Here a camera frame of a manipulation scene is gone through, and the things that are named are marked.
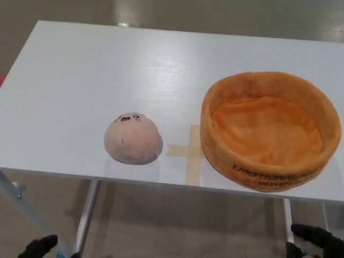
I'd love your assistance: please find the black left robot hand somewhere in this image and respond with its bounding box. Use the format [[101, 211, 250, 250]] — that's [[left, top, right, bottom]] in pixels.
[[17, 234, 81, 258]]

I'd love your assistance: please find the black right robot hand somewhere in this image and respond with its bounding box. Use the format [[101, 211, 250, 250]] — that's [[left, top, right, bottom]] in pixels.
[[285, 223, 344, 258]]

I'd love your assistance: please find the pink round plush toy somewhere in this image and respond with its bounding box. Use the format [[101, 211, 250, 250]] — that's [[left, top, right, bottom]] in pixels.
[[103, 112, 164, 163]]

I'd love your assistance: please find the orange plush round plate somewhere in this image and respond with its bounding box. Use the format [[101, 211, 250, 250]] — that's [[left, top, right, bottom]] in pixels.
[[199, 70, 344, 192]]

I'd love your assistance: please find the long beige tape strip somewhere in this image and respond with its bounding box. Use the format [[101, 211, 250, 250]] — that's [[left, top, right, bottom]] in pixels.
[[184, 125, 206, 187]]

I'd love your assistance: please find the short beige tape strip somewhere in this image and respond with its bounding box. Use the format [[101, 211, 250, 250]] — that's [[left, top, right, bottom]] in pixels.
[[167, 144, 203, 157]]

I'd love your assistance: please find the white metal frame bar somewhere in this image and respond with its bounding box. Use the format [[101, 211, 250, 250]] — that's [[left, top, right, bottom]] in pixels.
[[0, 168, 69, 256]]

